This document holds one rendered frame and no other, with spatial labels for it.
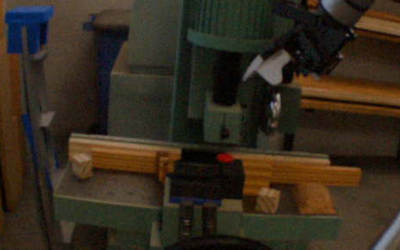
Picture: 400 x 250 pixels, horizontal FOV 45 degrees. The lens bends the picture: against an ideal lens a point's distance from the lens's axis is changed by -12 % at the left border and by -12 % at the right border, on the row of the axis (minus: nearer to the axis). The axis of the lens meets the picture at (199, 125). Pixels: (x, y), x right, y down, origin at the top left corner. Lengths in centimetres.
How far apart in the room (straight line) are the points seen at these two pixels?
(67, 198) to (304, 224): 48
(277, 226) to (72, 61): 268
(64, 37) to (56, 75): 28
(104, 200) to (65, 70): 259
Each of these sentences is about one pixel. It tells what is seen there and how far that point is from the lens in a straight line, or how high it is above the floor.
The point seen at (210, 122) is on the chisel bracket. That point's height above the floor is 104.
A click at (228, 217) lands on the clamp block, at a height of 95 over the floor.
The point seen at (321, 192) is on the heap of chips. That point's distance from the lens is 112.
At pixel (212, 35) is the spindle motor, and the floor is 123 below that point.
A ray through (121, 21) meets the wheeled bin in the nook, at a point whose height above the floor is 95.
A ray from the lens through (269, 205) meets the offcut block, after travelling 105.
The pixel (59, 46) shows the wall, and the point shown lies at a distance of 355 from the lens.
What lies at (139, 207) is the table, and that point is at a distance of 103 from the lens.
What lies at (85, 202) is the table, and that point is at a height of 89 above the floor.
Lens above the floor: 140
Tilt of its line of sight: 20 degrees down
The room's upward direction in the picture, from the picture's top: 6 degrees clockwise
